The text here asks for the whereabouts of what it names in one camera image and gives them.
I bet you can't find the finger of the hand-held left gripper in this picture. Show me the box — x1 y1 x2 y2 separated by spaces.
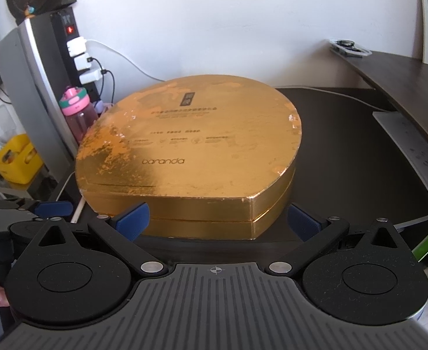
0 196 74 218

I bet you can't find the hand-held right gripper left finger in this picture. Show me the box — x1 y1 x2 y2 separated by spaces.
35 202 169 278

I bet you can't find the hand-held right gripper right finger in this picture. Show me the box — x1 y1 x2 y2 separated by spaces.
264 203 408 278

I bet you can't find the gold gift box base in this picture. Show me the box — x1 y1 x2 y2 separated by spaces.
133 179 296 242

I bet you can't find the gold round box lid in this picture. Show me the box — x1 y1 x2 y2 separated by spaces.
75 74 303 224

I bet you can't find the yellow plastic crate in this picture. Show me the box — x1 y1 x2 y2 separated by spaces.
0 133 44 185

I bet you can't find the pink water bottle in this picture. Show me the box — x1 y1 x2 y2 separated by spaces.
60 85 100 145

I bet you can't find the white paper stack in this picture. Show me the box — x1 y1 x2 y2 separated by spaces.
372 111 428 207

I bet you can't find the grey monitor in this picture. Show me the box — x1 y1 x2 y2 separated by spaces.
0 18 80 177

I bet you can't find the white charger plug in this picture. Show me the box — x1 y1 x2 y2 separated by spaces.
78 69 104 85
67 37 88 57
73 53 92 72

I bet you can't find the dark wooden desk shelf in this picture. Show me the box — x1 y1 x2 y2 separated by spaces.
319 38 428 162

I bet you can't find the clear packet with black part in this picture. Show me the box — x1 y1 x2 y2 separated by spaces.
328 38 372 59

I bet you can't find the black power strip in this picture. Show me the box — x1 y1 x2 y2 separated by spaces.
49 6 102 103

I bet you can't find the thin white desk cable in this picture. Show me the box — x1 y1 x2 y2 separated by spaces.
301 85 390 112

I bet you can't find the black charger cable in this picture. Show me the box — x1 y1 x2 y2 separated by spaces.
88 56 107 76
101 69 116 105

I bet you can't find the white charger cable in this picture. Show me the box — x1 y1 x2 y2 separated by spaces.
85 39 166 81

